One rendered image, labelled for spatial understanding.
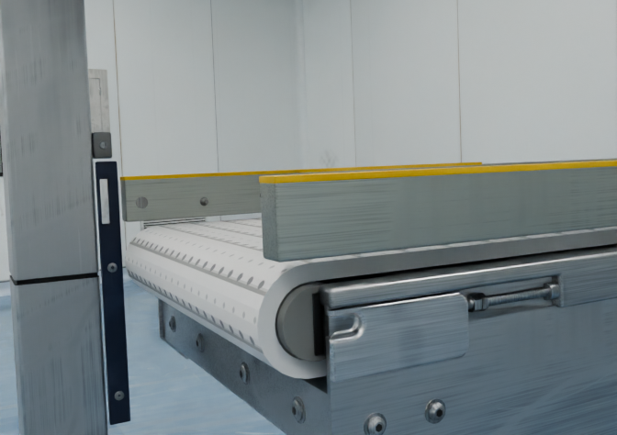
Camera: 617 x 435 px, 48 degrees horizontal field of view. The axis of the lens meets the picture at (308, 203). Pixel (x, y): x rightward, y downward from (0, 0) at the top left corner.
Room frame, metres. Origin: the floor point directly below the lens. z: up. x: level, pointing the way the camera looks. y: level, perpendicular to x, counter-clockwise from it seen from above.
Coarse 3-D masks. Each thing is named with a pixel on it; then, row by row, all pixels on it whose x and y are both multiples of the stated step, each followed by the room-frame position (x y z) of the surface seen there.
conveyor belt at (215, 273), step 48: (144, 240) 0.48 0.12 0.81; (192, 240) 0.41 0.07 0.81; (240, 240) 0.39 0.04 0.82; (480, 240) 0.35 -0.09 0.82; (528, 240) 0.35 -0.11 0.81; (576, 240) 0.36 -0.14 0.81; (144, 288) 0.48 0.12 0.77; (192, 288) 0.36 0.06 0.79; (240, 288) 0.31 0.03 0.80; (288, 288) 0.29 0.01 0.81; (240, 336) 0.30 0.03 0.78
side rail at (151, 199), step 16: (576, 160) 0.72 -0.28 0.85; (592, 160) 0.73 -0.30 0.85; (608, 160) 0.74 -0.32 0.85; (224, 176) 0.54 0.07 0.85; (240, 176) 0.55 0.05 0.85; (256, 176) 0.56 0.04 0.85; (128, 192) 0.51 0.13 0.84; (144, 192) 0.51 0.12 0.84; (160, 192) 0.52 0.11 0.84; (176, 192) 0.53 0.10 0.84; (192, 192) 0.53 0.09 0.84; (208, 192) 0.54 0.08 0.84; (224, 192) 0.54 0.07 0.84; (240, 192) 0.55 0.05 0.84; (256, 192) 0.56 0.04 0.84; (128, 208) 0.51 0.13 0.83; (144, 208) 0.51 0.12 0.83; (160, 208) 0.52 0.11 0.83; (176, 208) 0.53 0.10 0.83; (192, 208) 0.53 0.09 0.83; (208, 208) 0.54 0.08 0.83; (224, 208) 0.54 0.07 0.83; (240, 208) 0.55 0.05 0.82; (256, 208) 0.56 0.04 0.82
